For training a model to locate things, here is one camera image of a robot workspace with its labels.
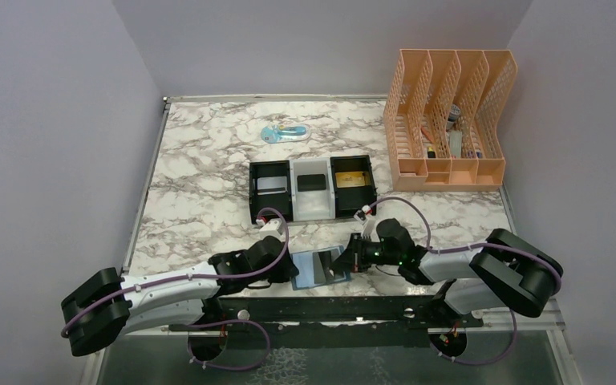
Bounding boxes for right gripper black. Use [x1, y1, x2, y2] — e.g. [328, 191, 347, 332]
[330, 232, 401, 272]

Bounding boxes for blue leather card holder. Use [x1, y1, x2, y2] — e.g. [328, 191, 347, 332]
[291, 245, 351, 291]

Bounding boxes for white credit card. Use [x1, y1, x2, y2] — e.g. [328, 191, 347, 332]
[255, 176, 287, 195]

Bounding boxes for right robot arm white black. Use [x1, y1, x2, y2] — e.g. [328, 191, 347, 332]
[329, 219, 563, 326]

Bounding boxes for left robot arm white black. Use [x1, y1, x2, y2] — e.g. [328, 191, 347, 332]
[61, 236, 299, 357]

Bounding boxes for black card in middle tray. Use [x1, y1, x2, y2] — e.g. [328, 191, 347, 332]
[296, 174, 327, 192]

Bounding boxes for gold card in right tray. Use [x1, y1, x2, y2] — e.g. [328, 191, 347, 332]
[334, 171, 369, 188]

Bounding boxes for black left tray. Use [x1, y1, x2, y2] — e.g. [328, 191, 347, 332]
[249, 160, 294, 224]

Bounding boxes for black tray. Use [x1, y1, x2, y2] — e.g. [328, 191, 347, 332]
[249, 160, 294, 224]
[330, 155, 378, 219]

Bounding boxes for black right tray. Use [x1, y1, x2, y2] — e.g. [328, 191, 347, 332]
[330, 155, 378, 219]

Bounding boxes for white middle tray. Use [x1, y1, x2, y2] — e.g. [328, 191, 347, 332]
[290, 157, 336, 221]

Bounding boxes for blue blister pack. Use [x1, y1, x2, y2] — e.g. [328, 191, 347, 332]
[260, 124, 311, 144]

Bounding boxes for grey item in organizer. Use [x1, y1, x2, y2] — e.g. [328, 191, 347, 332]
[448, 130, 463, 159]

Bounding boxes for orange plastic file organizer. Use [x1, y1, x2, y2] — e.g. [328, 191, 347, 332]
[383, 49, 517, 192]

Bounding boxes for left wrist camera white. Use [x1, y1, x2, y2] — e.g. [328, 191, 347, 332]
[256, 217, 285, 241]

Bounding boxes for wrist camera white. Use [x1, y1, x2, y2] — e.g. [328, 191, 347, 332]
[354, 205, 377, 238]
[256, 217, 285, 241]

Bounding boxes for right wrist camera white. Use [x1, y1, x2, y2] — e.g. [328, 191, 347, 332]
[354, 205, 377, 238]

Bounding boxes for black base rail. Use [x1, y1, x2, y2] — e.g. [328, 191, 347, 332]
[168, 294, 484, 333]

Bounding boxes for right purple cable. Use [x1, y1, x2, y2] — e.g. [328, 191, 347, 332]
[366, 197, 563, 367]

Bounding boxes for purple cable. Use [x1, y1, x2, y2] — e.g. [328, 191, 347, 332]
[366, 197, 563, 367]
[60, 207, 291, 373]

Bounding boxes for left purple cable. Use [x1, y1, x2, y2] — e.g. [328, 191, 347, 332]
[60, 207, 291, 373]

